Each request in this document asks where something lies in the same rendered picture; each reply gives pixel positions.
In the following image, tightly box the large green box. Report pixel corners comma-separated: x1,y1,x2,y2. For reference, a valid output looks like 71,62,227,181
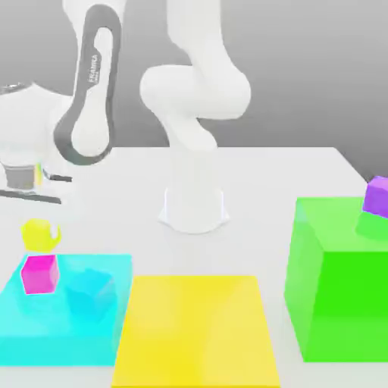
283,196,388,364

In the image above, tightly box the small yellow cube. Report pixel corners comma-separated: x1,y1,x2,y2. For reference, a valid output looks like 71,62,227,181
20,217,62,255

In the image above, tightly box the large yellow box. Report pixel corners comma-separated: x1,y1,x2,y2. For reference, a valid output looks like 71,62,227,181
111,274,282,388

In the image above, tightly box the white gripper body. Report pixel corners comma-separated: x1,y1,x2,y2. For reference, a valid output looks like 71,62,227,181
0,187,63,211

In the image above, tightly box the small green cube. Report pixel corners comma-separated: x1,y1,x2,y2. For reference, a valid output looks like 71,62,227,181
354,210,388,244

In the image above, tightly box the small magenta cube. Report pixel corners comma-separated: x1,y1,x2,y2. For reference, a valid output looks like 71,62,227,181
20,254,61,296

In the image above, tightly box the small cyan cube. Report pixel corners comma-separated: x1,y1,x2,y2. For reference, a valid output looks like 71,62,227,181
64,268,118,323

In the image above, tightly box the small purple cube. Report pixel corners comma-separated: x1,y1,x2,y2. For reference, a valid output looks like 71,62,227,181
361,175,388,220

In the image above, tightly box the large cyan box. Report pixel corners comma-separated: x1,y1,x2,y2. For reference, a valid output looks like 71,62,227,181
0,252,133,368

